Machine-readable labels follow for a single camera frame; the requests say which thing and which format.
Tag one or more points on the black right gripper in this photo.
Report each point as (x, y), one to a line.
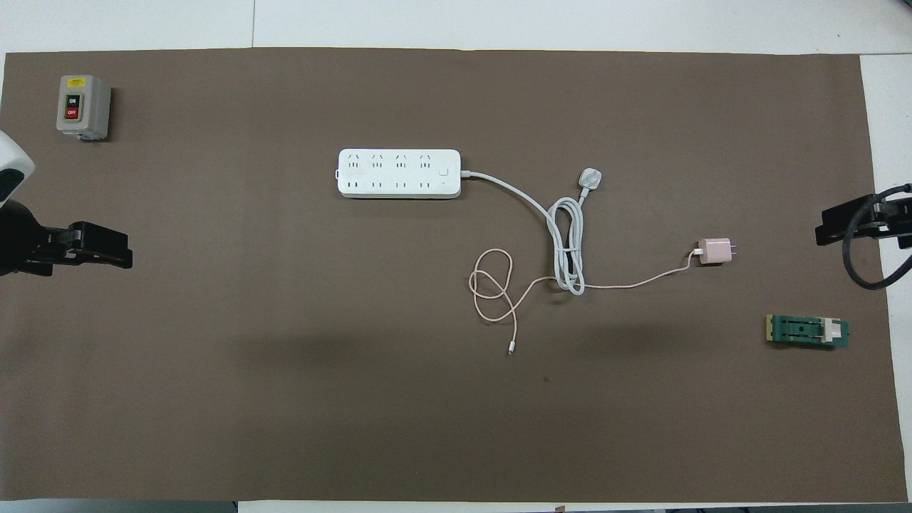
(894, 222)

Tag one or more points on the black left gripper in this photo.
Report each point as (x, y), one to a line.
(21, 242)

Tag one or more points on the pink USB charger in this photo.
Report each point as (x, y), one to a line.
(714, 251)

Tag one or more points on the white power strip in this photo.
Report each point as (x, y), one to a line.
(399, 173)

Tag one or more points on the green circuit board module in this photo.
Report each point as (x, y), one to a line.
(805, 331)

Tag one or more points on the brown table mat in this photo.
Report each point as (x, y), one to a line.
(456, 427)

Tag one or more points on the grey on-off switch box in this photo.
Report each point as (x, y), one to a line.
(82, 107)

